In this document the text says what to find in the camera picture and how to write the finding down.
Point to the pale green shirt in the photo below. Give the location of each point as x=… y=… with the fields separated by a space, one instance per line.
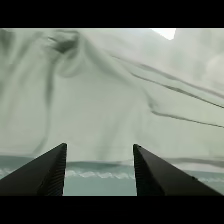
x=100 y=100

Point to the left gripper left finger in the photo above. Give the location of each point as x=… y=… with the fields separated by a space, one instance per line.
x=40 y=175

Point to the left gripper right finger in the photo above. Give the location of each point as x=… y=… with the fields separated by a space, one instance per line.
x=160 y=176

